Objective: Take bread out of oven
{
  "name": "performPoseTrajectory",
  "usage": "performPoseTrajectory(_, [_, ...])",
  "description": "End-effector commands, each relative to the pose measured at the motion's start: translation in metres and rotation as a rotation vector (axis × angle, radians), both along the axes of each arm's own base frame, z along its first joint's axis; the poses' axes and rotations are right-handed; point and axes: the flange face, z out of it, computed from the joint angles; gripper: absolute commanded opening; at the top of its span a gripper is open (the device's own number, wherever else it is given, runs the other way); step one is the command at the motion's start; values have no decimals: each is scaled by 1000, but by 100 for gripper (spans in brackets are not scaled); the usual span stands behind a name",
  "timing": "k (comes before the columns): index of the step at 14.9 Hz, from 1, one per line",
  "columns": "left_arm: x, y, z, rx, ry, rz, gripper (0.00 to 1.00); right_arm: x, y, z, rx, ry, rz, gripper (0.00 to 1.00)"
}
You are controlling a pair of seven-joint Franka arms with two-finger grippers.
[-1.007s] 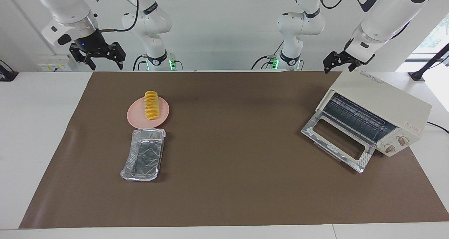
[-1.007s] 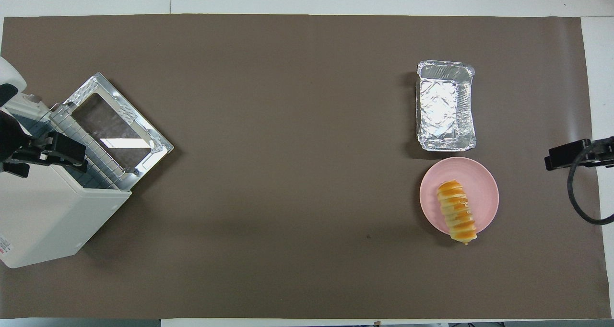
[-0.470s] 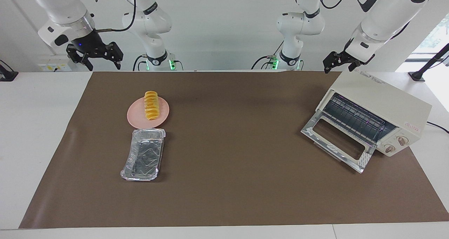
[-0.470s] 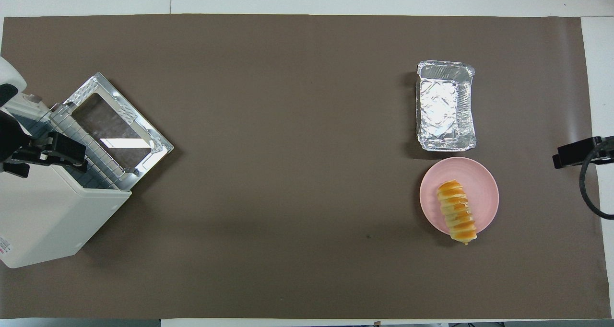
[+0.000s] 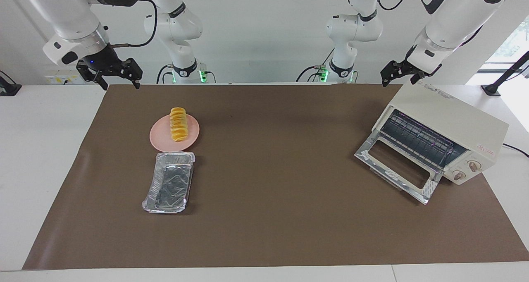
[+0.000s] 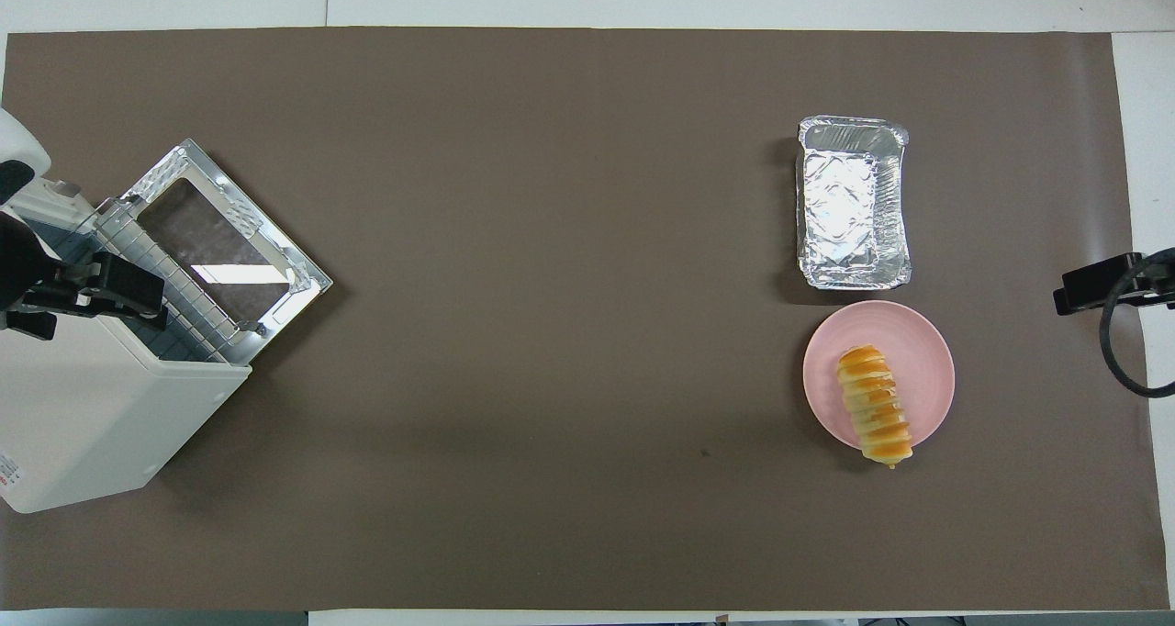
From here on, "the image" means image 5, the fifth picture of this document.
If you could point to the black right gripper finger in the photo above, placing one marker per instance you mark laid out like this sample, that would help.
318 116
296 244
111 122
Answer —
134 71
91 73

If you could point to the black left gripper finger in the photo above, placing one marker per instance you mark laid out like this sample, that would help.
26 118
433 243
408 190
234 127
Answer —
430 73
391 70

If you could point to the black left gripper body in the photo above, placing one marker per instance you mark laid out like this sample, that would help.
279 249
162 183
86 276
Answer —
413 69

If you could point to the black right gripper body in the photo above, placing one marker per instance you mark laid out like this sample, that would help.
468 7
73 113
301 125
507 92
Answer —
105 63

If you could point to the golden twisted bread loaf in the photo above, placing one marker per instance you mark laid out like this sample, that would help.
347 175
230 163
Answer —
178 125

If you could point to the aluminium foil tray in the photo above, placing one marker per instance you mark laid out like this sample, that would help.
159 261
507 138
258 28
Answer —
169 185

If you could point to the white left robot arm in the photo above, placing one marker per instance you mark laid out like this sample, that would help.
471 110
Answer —
450 21

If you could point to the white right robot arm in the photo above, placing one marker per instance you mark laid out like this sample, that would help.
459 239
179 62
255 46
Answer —
70 17

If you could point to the cream toaster oven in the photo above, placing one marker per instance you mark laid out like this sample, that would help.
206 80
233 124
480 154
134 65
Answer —
458 112

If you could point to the glass oven door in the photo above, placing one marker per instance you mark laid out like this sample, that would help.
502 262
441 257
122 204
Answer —
372 160

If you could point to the cream oven knob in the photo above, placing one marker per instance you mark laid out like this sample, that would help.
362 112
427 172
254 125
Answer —
474 166
459 175

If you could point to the pink round plate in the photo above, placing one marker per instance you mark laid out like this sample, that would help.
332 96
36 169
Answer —
159 137

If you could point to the black table clamp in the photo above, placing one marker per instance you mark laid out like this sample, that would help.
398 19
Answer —
8 89

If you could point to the brown table mat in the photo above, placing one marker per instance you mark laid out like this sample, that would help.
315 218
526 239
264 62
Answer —
289 199

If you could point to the white wall socket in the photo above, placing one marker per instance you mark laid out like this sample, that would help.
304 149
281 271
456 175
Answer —
62 78

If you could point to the black camera stand pole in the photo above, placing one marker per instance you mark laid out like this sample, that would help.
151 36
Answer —
491 89

